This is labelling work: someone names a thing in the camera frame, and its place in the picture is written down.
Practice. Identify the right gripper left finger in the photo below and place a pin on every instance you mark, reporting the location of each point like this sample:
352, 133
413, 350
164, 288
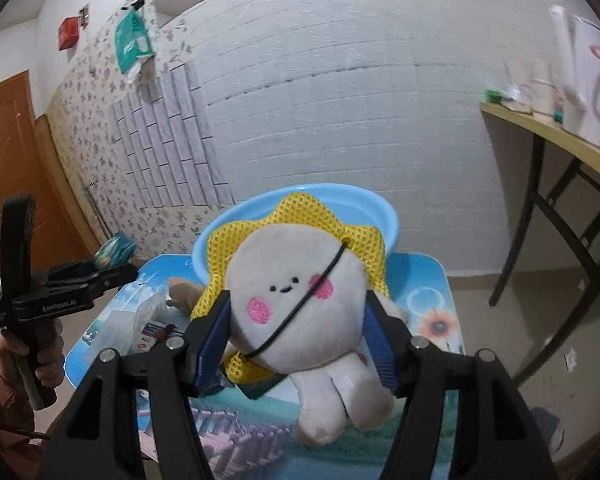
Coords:
97, 436

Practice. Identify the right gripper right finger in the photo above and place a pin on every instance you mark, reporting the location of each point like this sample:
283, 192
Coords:
495, 437

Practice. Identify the clear bag of cotton swabs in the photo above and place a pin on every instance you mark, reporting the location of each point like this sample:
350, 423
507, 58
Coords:
118, 328

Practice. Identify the brown plush bear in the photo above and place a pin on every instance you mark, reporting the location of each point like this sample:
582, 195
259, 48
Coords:
183, 294

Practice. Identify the white sun plush toy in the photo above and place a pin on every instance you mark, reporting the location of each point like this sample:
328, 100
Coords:
301, 316

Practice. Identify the orange silver snack packet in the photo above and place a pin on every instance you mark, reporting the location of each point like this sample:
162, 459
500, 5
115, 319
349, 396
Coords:
118, 250

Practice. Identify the card box with brown band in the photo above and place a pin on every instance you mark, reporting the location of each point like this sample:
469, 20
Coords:
152, 334

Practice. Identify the brown wooden door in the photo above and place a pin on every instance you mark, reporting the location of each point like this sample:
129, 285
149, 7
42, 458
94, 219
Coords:
55, 240

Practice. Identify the printed blue table mat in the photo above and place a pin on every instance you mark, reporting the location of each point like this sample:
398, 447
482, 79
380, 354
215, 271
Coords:
254, 439

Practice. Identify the blue plastic basin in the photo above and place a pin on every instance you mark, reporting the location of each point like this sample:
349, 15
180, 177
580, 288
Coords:
330, 214

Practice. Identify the green hanging bag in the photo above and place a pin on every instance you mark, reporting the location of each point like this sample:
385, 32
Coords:
132, 45

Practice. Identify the yellow side table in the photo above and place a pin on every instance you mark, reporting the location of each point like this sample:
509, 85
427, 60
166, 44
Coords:
557, 160

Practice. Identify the green small box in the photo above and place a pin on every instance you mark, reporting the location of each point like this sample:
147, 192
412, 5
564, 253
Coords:
493, 96

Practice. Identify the paper cup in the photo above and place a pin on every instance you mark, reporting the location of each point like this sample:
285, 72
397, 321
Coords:
542, 91

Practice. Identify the red wall box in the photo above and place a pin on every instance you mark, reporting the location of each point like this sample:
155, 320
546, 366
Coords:
68, 33

